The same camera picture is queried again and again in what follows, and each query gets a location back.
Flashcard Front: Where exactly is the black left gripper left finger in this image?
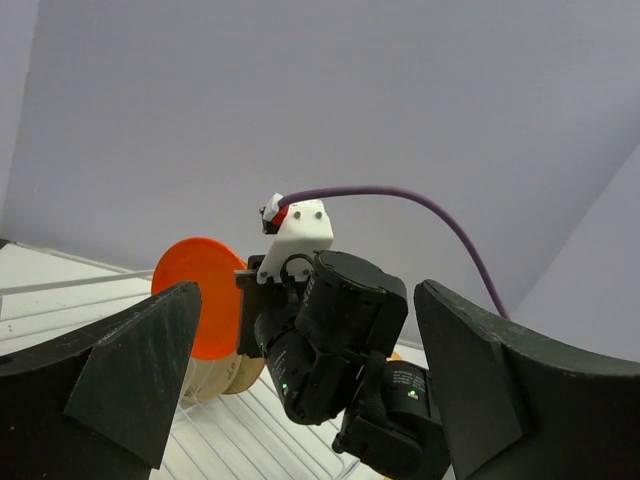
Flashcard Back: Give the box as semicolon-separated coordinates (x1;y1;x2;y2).
1;282;201;479

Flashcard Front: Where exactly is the orange round plate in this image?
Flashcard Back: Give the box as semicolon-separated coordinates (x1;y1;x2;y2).
151;237;246;361

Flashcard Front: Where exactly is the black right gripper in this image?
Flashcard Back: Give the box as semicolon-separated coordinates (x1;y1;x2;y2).
235;250;408;425

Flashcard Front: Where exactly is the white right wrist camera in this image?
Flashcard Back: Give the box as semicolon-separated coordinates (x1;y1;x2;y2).
257;193;334;284

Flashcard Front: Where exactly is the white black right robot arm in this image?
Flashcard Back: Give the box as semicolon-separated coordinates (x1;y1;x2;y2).
235;250;450;479

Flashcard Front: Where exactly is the beige bird oval plate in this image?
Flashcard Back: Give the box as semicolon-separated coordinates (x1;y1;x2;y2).
223;355;265;395

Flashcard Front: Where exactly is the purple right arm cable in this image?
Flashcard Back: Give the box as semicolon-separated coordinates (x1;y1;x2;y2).
279;185;511;321

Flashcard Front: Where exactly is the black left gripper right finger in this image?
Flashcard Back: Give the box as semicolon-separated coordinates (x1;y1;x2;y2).
414;280;639;479

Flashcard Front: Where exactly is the white wire dish rack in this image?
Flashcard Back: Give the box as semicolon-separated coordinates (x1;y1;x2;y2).
1;279;358;479

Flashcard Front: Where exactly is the small beige patterned plate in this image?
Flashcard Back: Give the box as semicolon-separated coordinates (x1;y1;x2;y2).
181;353;240;403

